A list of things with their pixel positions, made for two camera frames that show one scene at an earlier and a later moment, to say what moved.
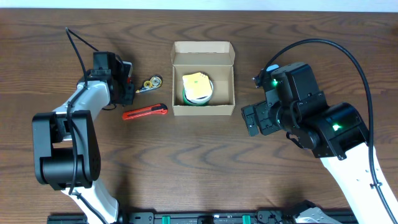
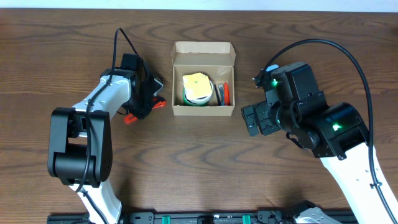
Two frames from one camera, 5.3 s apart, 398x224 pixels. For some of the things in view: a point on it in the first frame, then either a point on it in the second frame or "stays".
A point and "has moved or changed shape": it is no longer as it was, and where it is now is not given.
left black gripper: [129, 96] -> [143, 110]
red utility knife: [156, 109] has moved or changed shape
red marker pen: [129, 78] has moved or changed shape
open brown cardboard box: [215, 58] stays
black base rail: [224, 216] stays
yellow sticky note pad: [196, 86] stays
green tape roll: [190, 103] stays
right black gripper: [262, 111] stays
